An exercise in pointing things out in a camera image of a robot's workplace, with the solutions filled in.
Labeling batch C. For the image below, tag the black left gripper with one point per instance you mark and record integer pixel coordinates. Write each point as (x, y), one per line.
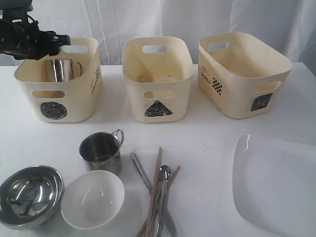
(27, 41)

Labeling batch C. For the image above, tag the steel mug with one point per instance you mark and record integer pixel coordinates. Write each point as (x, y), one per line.
(59, 70)
(101, 151)

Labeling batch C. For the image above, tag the stainless steel bowl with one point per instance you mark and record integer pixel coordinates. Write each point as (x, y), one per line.
(30, 197)

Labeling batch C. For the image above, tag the wooden chopstick long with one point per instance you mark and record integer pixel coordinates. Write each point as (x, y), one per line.
(153, 193)

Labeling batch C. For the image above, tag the white ceramic bowl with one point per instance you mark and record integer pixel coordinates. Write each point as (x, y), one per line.
(93, 200)

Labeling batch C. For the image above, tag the wooden chopstick short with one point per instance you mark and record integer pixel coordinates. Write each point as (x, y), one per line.
(141, 231)

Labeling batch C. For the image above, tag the steel table knife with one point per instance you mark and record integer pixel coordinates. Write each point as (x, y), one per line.
(167, 218)

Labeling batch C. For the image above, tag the cream bin circle mark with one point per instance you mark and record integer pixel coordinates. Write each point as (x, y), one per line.
(67, 101)

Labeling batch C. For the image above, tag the cream bin triangle mark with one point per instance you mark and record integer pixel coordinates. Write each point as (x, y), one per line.
(158, 74)

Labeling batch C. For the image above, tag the cream bin square mark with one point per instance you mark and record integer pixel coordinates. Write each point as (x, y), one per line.
(241, 74)

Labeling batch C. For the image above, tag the white square plate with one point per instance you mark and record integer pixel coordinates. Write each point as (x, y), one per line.
(274, 185)

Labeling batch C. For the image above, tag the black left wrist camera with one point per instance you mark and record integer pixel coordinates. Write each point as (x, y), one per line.
(12, 5)

